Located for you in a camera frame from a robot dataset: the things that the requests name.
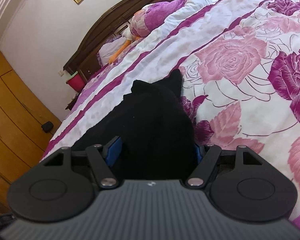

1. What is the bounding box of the black small garment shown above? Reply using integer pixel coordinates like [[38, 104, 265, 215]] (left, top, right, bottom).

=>
[[72, 69, 198, 180]]

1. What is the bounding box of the dark wooden nightstand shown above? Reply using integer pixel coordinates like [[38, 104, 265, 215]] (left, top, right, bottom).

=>
[[65, 93, 79, 111]]

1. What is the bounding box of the small black bag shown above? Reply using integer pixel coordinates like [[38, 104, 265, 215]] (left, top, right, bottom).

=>
[[41, 121, 54, 133]]

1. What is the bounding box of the red plastic bucket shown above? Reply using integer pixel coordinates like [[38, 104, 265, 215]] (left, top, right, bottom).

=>
[[66, 72, 85, 93]]

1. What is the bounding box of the wooden wardrobe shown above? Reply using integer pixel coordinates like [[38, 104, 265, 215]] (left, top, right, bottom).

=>
[[0, 52, 61, 215]]

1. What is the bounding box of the dark wooden headboard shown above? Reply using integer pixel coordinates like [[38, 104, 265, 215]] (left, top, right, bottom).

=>
[[63, 0, 172, 82]]

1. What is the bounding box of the lilac ruffled pillow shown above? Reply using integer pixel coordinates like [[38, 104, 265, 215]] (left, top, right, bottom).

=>
[[96, 36, 126, 67]]

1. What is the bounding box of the pink floral bed quilt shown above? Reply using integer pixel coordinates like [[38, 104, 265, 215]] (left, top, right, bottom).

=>
[[46, 0, 300, 228]]

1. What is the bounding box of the white orange plush duck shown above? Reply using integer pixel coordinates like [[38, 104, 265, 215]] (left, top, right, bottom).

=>
[[108, 10, 146, 65]]

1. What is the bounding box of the purple floral pillow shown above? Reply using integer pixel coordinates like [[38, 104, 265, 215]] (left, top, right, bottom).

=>
[[129, 0, 187, 37]]

